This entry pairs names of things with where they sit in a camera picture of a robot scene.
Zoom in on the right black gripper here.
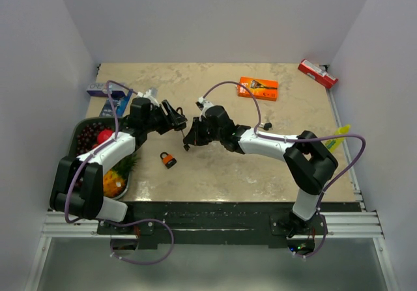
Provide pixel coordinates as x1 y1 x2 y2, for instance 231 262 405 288
184 117 224 146

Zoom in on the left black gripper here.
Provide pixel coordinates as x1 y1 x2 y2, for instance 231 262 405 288
144 100 186 135

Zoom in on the black key bunch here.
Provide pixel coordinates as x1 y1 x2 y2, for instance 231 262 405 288
180 130 190 151

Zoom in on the black Kaijing padlock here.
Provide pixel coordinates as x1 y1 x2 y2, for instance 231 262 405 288
175 107 186 125

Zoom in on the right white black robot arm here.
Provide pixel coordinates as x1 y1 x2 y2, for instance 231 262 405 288
183 105 338 238

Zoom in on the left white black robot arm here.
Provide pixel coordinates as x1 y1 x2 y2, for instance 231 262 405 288
50 97 187 234

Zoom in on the orange black padlock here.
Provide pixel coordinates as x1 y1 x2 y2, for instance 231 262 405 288
160 152 177 169

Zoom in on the grey fruit tray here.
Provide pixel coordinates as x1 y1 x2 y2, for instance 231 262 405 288
68 117 131 200

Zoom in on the red apple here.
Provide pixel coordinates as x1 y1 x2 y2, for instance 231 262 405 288
96 129 113 145

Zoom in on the white blue toothpaste box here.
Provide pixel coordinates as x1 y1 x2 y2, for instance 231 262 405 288
86 83 127 99

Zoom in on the orange toy pineapple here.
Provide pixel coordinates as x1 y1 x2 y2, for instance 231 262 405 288
103 152 139 199

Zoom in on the orange razor box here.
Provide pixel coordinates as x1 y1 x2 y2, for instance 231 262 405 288
239 77 279 102

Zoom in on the dark red grape bunch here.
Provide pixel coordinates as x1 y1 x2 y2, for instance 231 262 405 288
76 122 106 156

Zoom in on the red box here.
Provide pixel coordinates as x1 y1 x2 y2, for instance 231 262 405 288
298 59 339 89

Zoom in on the yellow glue bottle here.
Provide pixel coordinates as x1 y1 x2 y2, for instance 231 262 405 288
324 124 352 151

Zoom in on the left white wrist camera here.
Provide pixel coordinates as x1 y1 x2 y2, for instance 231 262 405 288
136 87 158 100

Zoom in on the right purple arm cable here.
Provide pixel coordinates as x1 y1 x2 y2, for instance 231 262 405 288
202 81 366 194

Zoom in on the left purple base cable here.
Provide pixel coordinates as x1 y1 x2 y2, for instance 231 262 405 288
100 218 176 266

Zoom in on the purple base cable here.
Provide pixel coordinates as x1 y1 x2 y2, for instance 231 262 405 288
100 218 176 266
292 206 328 259

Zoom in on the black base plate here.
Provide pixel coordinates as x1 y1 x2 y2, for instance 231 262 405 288
96 199 330 250

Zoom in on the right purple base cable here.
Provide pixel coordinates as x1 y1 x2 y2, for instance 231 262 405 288
292 206 328 259

